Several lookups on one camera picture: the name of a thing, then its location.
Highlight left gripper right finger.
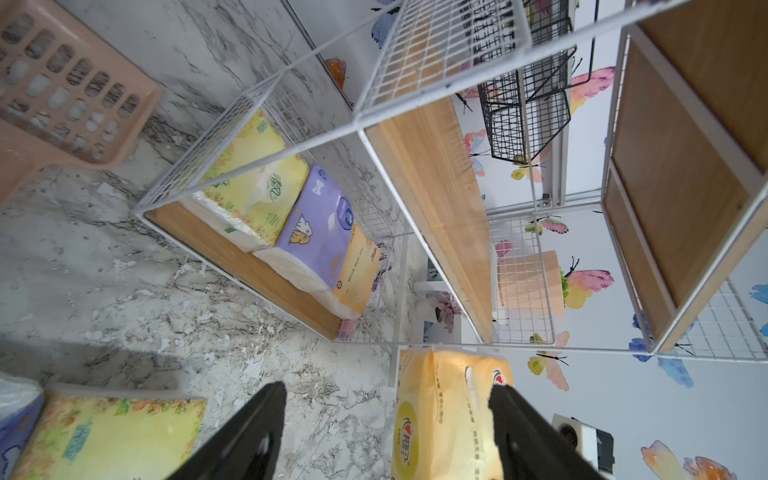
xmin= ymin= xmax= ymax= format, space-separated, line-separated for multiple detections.
xmin=488 ymin=385 xmax=602 ymax=480

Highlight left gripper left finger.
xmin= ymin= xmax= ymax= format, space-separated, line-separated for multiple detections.
xmin=170 ymin=381 xmax=287 ymax=479

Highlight yellow tissue pack shelf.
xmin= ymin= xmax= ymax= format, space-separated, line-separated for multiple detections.
xmin=314 ymin=222 xmax=381 ymax=320
xmin=391 ymin=347 xmax=513 ymax=479

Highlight green tissue pack shelf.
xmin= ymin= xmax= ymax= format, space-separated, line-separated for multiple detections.
xmin=10 ymin=384 xmax=207 ymax=479
xmin=179 ymin=110 xmax=310 ymax=253

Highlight yellow tissue pack bottom shelf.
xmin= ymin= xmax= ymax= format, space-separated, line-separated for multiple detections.
xmin=314 ymin=222 xmax=381 ymax=320

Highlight purple tissue pack bottom shelf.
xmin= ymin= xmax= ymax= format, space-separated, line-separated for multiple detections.
xmin=254 ymin=163 xmax=355 ymax=293

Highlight purple tissue pack shelf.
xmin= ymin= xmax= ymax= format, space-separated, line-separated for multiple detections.
xmin=0 ymin=373 xmax=45 ymax=479
xmin=254 ymin=163 xmax=355 ymax=293

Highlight green tissue pack bottom shelf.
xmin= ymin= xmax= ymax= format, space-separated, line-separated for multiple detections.
xmin=179 ymin=110 xmax=310 ymax=253

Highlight small white pot purple flowers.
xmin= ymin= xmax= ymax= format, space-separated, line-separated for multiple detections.
xmin=413 ymin=292 xmax=463 ymax=344

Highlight pink pot with green plant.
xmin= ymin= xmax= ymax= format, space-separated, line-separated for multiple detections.
xmin=497 ymin=250 xmax=565 ymax=317

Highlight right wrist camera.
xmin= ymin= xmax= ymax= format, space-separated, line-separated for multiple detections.
xmin=552 ymin=414 xmax=615 ymax=479

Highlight white wire three-tier shelf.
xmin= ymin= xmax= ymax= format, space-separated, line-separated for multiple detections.
xmin=131 ymin=0 xmax=768 ymax=388

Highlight black wire wall basket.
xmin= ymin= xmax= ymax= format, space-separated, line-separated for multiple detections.
xmin=471 ymin=1 xmax=596 ymax=166

